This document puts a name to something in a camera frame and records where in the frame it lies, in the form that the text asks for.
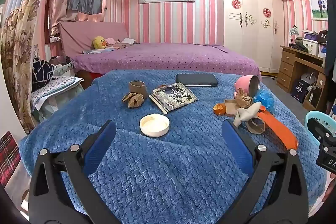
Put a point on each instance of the white round lid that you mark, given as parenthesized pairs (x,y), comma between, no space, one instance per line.
(154,125)

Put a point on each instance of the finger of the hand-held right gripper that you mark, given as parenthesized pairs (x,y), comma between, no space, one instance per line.
(319,129)

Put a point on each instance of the dotted white cloth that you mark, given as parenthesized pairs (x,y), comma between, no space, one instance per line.
(52,87)

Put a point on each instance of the black phone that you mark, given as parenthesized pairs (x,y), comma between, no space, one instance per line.
(197,80)

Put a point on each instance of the wall poster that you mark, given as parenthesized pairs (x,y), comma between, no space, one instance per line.
(319,6)

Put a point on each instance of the black shopping bag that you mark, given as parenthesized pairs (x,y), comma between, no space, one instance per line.
(299,90)

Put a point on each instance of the black printed bag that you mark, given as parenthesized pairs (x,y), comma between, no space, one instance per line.
(323,36)

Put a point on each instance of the pink clothes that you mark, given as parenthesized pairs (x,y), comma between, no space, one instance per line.
(111,41)

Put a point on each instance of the desk lamp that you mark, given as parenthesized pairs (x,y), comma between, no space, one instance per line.
(294,31)

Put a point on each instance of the light blue plastic basket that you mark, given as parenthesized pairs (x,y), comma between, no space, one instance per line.
(311,115)

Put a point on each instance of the red paper cutout decoration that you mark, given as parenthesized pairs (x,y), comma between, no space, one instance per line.
(236,3)
(267,12)

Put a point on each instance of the white storage box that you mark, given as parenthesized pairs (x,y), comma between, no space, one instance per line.
(311,47)

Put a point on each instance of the bed with purple dotted cover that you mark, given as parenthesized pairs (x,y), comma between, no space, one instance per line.
(170,56)

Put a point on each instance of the dark cloth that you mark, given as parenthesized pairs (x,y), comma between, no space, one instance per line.
(300,46)

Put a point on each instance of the orange plastic strip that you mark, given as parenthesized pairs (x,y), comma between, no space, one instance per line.
(278,130)

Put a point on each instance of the white wardrobe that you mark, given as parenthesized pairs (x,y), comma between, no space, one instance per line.
(249,29)

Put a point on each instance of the dark hanging clothes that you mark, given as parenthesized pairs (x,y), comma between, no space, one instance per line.
(330,37)

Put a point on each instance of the beige phone case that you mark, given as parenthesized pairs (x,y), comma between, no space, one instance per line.
(230,108)

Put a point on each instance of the red plaid cloth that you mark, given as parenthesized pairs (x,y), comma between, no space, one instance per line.
(8,158)

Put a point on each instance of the black white patterned bag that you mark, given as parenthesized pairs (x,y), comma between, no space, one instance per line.
(42,70)

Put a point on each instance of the purple box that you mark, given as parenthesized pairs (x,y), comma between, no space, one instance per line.
(311,35)

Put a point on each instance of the floral curtain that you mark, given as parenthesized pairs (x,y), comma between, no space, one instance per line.
(15,56)

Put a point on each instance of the brown paper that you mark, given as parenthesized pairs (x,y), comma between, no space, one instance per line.
(132,100)
(242,101)

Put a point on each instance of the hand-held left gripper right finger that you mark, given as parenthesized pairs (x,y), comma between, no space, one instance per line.
(236,145)

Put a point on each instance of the pink mug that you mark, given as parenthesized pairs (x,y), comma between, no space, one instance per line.
(246,85)

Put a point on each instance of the small white fan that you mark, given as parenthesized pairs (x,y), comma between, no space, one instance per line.
(307,79)

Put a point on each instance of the yellow duck plush toy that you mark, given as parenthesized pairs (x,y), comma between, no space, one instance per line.
(99,43)

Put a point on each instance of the wooden desk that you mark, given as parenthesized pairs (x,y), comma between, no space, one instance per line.
(288,66)

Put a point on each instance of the black snack packet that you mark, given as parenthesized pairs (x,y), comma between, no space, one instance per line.
(173,98)

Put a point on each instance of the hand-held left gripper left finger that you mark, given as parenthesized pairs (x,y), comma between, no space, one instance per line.
(99,148)

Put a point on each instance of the blue plastic bag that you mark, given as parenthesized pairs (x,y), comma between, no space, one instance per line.
(265,100)

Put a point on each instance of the small orange ball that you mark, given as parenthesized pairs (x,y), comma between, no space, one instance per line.
(219,109)

